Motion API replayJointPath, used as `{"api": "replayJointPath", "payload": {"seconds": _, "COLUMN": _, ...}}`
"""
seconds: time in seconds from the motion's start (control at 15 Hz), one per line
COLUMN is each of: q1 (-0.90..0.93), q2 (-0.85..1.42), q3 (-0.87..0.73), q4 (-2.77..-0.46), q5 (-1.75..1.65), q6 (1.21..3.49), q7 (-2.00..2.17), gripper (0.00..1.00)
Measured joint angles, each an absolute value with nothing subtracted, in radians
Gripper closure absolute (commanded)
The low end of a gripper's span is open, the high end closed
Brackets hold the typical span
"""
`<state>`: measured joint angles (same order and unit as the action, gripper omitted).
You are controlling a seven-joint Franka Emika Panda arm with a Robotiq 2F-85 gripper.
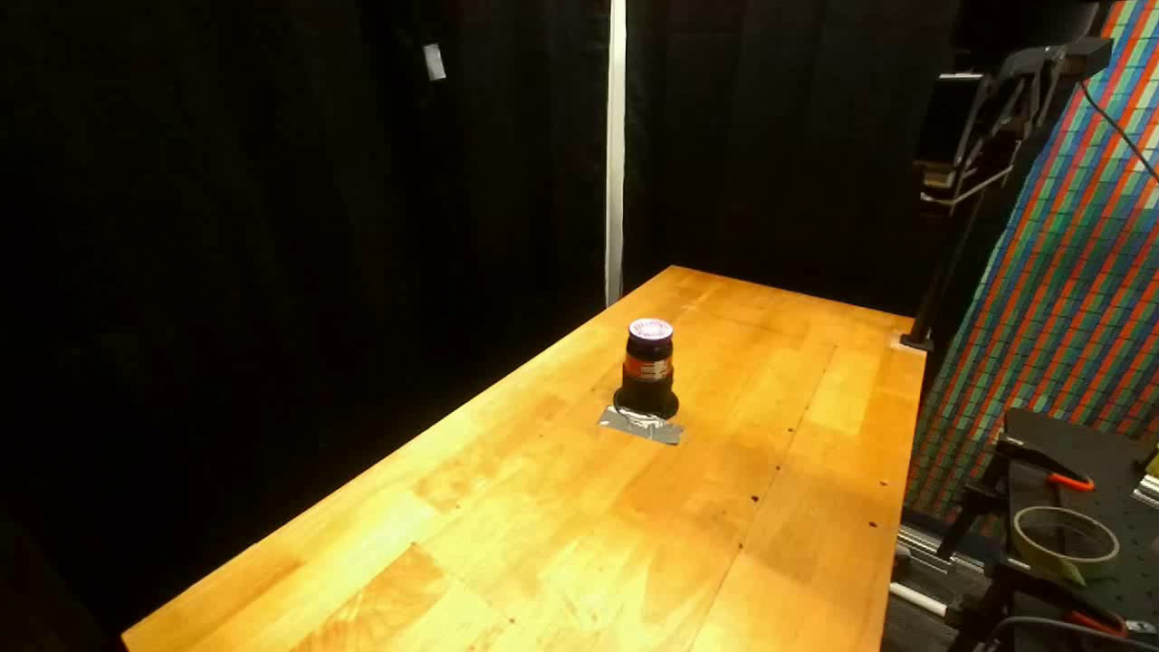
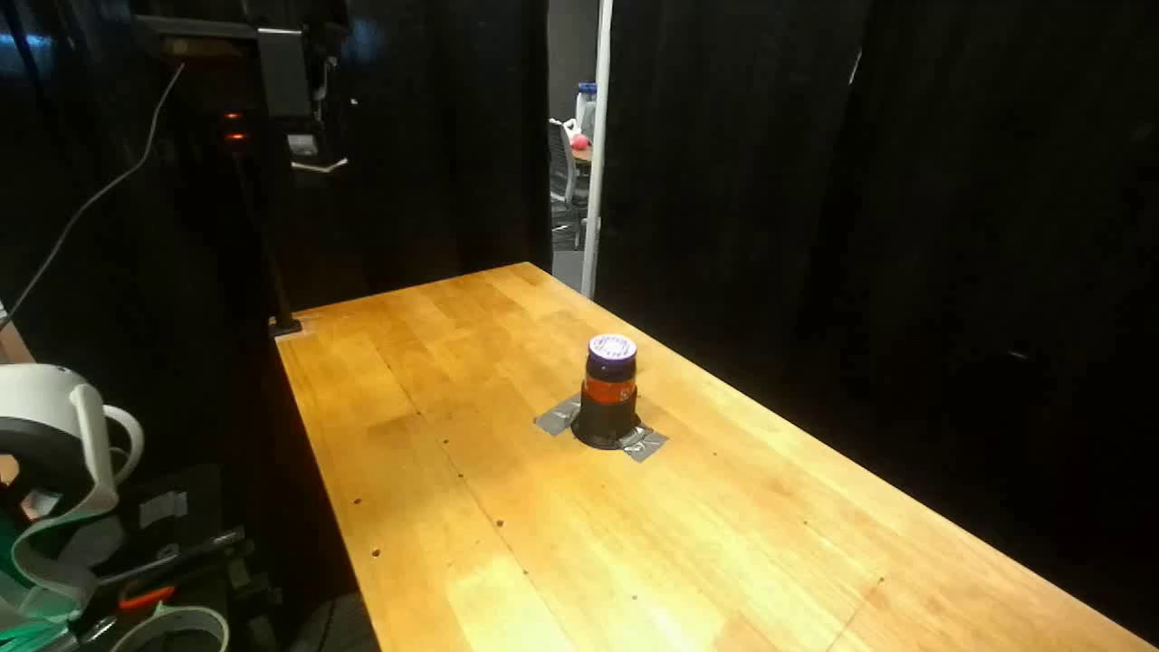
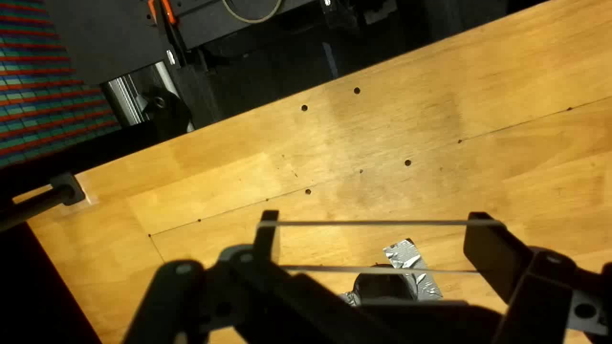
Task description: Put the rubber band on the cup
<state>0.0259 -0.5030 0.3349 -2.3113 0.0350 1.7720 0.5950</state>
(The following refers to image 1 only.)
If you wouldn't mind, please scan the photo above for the dark cup with purple-patterned base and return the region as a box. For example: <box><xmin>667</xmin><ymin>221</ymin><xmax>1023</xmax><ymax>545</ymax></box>
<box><xmin>614</xmin><ymin>314</ymin><xmax>684</xmax><ymax>425</ymax></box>

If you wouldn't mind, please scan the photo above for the white vertical pole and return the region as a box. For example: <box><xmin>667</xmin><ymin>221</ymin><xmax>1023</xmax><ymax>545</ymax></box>
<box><xmin>602</xmin><ymin>0</ymin><xmax>629</xmax><ymax>308</ymax></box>

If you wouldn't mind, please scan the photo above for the colourful patterned board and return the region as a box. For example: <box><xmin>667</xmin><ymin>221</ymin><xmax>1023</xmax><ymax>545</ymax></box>
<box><xmin>907</xmin><ymin>0</ymin><xmax>1159</xmax><ymax>529</ymax></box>

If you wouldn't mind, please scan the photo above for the roll of tape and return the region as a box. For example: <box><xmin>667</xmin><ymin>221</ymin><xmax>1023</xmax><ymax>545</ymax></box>
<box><xmin>1006</xmin><ymin>503</ymin><xmax>1126</xmax><ymax>586</ymax></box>

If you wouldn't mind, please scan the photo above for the grey duct tape patch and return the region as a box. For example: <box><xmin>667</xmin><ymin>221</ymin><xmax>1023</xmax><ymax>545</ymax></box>
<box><xmin>598</xmin><ymin>404</ymin><xmax>690</xmax><ymax>451</ymax></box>

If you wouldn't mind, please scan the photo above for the metal rail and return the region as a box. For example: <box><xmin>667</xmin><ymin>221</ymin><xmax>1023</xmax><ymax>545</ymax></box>
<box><xmin>889</xmin><ymin>517</ymin><xmax>984</xmax><ymax>627</ymax></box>

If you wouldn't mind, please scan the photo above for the black stand with frame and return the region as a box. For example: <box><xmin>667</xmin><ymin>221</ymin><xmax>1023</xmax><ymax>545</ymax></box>
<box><xmin>897</xmin><ymin>33</ymin><xmax>1115</xmax><ymax>357</ymax></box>

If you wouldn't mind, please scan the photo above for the orange clamp handle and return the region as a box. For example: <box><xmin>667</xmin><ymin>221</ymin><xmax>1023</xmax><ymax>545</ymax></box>
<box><xmin>1045</xmin><ymin>468</ymin><xmax>1101</xmax><ymax>497</ymax></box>

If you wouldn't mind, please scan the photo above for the black cable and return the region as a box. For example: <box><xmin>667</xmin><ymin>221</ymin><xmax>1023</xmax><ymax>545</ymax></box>
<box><xmin>1077</xmin><ymin>73</ymin><xmax>1159</xmax><ymax>184</ymax></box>

